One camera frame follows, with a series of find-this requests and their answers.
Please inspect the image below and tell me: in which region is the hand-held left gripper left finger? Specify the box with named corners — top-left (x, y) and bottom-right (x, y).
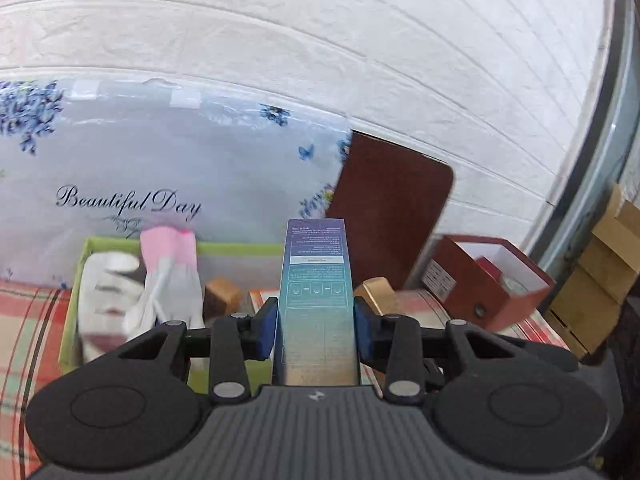
top-left (117, 296), bottom-right (279, 406)

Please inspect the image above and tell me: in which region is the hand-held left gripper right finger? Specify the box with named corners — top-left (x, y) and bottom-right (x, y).
top-left (352, 296), bottom-right (507, 406)

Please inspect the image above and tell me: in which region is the orange and white medicine box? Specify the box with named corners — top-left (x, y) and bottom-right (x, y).
top-left (248, 288), bottom-right (275, 312)

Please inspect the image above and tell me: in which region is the teal purple tall carton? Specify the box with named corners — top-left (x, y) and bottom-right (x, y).
top-left (271, 217), bottom-right (361, 388)

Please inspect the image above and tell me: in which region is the white glove with pink cuff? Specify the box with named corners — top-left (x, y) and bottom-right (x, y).
top-left (77, 251), bottom-right (146, 363)
top-left (124, 225), bottom-right (206, 336)

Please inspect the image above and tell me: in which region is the large green cardboard box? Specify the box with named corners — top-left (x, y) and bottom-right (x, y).
top-left (58, 236), bottom-right (286, 396)

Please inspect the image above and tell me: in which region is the dark brown wooden board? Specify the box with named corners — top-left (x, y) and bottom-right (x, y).
top-left (325, 130), bottom-right (455, 291)

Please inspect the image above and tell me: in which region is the red-brown cardboard box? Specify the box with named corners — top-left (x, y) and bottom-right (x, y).
top-left (420, 234), bottom-right (557, 332)

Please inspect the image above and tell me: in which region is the floral clear plastic bag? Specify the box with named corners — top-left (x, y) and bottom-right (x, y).
top-left (0, 77), bottom-right (353, 291)

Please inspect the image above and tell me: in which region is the plaid cloth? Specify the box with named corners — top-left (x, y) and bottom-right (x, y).
top-left (0, 280), bottom-right (571, 480)

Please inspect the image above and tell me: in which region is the stack of brown cardboard boxes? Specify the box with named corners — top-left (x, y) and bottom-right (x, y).
top-left (545, 182), bottom-right (640, 358)

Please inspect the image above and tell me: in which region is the grey metal frame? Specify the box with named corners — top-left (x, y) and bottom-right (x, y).
top-left (525, 0), bottom-right (640, 273)

